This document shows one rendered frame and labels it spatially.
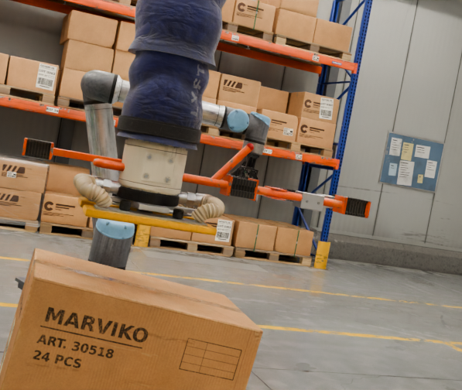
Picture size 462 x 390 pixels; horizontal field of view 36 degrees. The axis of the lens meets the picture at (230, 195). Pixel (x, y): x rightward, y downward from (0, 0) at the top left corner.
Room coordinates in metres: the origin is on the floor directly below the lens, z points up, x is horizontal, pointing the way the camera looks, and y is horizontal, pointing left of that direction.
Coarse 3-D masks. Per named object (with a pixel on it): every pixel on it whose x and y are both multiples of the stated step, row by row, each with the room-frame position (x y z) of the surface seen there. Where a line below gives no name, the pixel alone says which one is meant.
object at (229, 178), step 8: (224, 176) 1.97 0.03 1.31; (232, 176) 1.92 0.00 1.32; (232, 184) 1.92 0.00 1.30; (240, 184) 1.92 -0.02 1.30; (248, 184) 1.93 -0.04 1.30; (256, 184) 1.94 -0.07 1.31; (224, 192) 1.95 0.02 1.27; (232, 192) 1.92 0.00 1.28; (240, 192) 1.92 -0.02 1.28; (248, 192) 1.93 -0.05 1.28; (256, 192) 1.94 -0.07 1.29
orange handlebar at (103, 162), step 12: (72, 156) 2.08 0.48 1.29; (84, 156) 2.09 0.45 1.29; (96, 156) 2.10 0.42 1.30; (108, 168) 1.84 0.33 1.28; (120, 168) 1.85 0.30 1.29; (192, 180) 1.90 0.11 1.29; (204, 180) 1.91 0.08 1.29; (216, 180) 1.92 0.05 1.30; (264, 192) 1.96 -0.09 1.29; (276, 192) 1.97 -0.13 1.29; (288, 192) 1.99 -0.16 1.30; (324, 204) 2.02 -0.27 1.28; (336, 204) 2.03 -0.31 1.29
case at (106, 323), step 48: (48, 288) 1.66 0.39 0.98; (96, 288) 1.72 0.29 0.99; (144, 288) 1.91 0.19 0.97; (192, 288) 2.14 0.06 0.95; (48, 336) 1.66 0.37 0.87; (96, 336) 1.69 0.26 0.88; (144, 336) 1.72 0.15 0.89; (192, 336) 1.76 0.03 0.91; (240, 336) 1.79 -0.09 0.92; (0, 384) 1.71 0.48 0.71; (48, 384) 1.67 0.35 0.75; (96, 384) 1.70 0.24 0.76; (144, 384) 1.73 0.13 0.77; (192, 384) 1.76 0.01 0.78; (240, 384) 1.80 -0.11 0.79
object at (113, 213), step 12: (84, 204) 1.80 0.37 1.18; (120, 204) 1.78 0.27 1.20; (96, 216) 1.72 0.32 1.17; (108, 216) 1.73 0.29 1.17; (120, 216) 1.74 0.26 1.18; (132, 216) 1.75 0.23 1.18; (144, 216) 1.77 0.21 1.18; (156, 216) 1.79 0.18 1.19; (168, 216) 1.84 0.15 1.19; (180, 216) 1.82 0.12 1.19; (168, 228) 1.78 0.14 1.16; (180, 228) 1.78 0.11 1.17; (192, 228) 1.79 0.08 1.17; (204, 228) 1.80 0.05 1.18; (216, 228) 1.81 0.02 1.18
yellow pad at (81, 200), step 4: (116, 196) 1.96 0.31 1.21; (80, 200) 1.91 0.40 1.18; (84, 200) 1.90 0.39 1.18; (88, 200) 1.92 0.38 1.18; (92, 200) 1.92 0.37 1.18; (80, 204) 1.90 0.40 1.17; (88, 204) 1.90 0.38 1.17; (92, 204) 1.90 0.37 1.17; (112, 204) 1.93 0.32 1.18; (116, 204) 1.94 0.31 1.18; (132, 204) 1.99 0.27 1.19; (132, 208) 1.94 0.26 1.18; (136, 208) 1.95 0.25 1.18; (152, 212) 1.95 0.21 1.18; (156, 212) 1.96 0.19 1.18; (172, 212) 1.98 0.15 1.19; (184, 216) 1.98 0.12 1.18; (188, 216) 2.00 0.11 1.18
